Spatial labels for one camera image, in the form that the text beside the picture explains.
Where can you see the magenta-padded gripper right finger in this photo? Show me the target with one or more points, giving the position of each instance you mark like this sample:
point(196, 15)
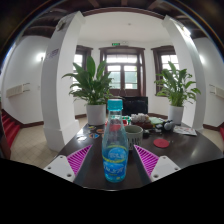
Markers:
point(147, 160)

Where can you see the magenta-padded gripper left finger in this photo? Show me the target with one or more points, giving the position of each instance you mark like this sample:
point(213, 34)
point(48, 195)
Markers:
point(78, 160)

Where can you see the clear blue-capped drink bottle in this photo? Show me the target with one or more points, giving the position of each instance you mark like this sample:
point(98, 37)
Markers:
point(115, 153)

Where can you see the grey patterned cup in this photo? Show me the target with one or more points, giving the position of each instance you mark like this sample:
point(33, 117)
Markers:
point(135, 135)

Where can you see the grey round object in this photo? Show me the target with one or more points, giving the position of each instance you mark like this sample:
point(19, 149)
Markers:
point(168, 125)

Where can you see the pale green flat box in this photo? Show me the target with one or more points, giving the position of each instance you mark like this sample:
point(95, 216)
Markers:
point(156, 120)

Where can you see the brown tray of white items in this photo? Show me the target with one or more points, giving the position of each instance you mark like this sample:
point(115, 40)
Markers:
point(140, 119)

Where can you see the white printed leaflet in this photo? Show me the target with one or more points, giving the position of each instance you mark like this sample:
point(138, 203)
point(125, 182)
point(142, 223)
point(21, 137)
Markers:
point(185, 130)

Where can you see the green plant in white pot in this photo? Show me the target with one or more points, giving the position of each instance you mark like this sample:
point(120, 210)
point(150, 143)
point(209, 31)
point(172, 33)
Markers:
point(96, 115)
point(175, 114)

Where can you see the black chair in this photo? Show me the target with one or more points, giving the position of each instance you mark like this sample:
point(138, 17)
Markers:
point(135, 105)

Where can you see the red carpeted staircase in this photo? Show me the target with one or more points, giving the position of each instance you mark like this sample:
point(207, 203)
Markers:
point(222, 132)
point(10, 128)

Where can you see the dark wooden double door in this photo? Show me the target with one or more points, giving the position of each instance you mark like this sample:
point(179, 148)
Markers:
point(122, 75)

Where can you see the dark wood framed window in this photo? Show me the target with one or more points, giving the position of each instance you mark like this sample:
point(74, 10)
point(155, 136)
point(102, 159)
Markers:
point(78, 60)
point(166, 60)

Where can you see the green exit sign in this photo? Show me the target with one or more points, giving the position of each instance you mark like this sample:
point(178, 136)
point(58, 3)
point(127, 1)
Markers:
point(116, 44)

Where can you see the white wall radiator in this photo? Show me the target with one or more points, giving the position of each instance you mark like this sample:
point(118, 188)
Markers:
point(218, 91)
point(16, 90)

